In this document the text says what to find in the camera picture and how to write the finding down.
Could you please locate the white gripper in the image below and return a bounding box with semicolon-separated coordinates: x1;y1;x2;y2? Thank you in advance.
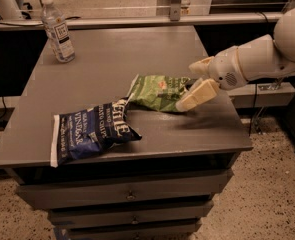
175;46;247;112

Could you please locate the green jalapeno chip bag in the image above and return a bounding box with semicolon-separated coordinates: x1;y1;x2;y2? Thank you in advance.
127;75;190;112

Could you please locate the blue kettle chip bag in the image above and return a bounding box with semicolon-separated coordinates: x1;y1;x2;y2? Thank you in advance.
50;98;142;167

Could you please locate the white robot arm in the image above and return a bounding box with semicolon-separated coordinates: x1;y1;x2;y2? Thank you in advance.
176;8;295;112

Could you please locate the top grey drawer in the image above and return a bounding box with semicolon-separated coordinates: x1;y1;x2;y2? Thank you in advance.
17;169;233;210

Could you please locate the grey drawer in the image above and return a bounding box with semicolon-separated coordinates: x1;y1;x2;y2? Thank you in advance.
49;199;213;229
17;169;233;210
68;219;200;240

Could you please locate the grey drawer cabinet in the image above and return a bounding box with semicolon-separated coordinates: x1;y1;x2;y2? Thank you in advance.
0;27;251;240

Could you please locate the middle grey drawer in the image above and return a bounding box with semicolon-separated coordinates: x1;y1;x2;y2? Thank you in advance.
49;199;213;229

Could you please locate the clear plastic water bottle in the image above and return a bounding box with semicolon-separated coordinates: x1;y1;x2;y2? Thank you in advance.
41;0;75;63

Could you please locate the bottom grey drawer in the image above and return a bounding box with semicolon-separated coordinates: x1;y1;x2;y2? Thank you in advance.
68;219;200;240

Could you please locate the grey metal rail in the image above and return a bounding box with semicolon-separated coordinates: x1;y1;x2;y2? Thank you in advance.
0;11;286;32

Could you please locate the metal vertical bracket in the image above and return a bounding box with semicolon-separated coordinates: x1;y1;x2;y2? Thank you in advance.
169;0;181;21

